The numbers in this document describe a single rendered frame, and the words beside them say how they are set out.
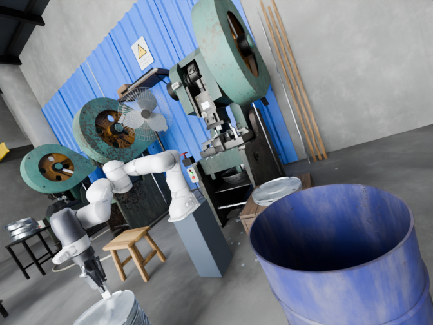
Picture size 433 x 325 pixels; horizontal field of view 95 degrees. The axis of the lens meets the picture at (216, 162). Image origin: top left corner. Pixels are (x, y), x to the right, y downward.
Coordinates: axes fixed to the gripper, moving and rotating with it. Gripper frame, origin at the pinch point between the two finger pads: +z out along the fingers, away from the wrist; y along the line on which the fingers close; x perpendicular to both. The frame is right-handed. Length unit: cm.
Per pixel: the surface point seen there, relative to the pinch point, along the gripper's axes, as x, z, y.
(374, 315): -76, 4, -55
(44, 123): 229, -229, 483
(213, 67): -95, -81, 44
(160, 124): -44, -74, 151
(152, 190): 9, -1, 208
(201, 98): -88, -73, 89
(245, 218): -70, 7, 14
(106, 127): 17, -99, 178
